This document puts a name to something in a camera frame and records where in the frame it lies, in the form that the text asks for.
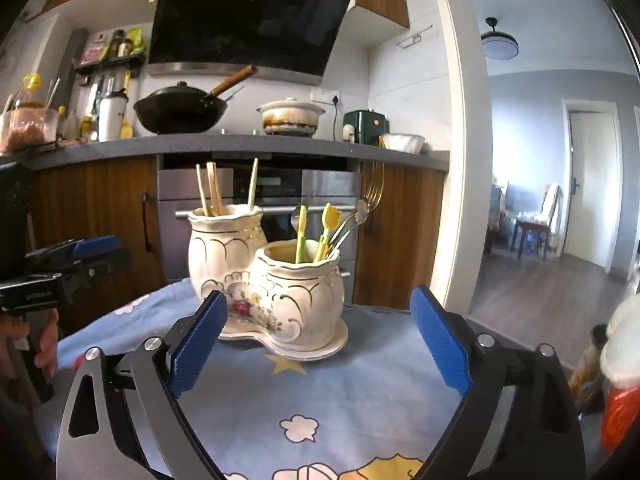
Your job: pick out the black range hood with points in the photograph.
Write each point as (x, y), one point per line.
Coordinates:
(283, 38)

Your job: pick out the rusty metal can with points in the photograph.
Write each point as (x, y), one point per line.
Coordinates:
(588, 367)

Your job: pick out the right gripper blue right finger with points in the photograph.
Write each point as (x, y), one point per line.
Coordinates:
(448, 348)

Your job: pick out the stainless steel oven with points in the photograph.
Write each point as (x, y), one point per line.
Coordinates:
(278, 192)

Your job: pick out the black wok wooden handle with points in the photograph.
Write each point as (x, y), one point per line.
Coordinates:
(185, 109)

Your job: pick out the silver fork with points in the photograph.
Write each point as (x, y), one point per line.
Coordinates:
(296, 216)

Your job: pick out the white stained clay pot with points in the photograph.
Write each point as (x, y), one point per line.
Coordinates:
(290, 117)

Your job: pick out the white door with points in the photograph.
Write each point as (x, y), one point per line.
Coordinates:
(595, 187)

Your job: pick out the wooden cabinet door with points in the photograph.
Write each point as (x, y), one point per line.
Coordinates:
(397, 245)

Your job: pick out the bamboo chopstick in holder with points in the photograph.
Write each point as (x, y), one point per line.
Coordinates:
(253, 185)

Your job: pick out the clear food container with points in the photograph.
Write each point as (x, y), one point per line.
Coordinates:
(27, 128)

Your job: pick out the ceiling lamp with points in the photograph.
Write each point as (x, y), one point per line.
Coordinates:
(498, 46)

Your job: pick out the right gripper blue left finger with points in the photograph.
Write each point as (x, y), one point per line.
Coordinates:
(191, 340)

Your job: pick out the wooden chair with cloth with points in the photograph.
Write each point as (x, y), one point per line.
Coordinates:
(538, 223)

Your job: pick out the green kitchen appliance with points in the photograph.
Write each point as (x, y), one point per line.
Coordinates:
(368, 124)

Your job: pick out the white thermos bottle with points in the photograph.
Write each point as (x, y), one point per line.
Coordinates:
(111, 114)

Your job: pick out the blue cartoon tablecloth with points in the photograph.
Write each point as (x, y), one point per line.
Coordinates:
(373, 411)

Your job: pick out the silver flower-head spoon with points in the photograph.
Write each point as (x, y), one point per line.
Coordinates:
(355, 219)

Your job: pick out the yellow tulip pick green handle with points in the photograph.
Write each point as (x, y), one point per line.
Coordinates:
(300, 231)

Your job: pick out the bamboo chopstick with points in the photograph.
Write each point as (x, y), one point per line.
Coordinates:
(213, 188)
(253, 185)
(205, 208)
(220, 199)

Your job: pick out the white bowl on counter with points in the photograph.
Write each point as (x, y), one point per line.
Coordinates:
(403, 142)

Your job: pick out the white porcelain double utensil holder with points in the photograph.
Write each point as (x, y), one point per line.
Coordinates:
(293, 309)

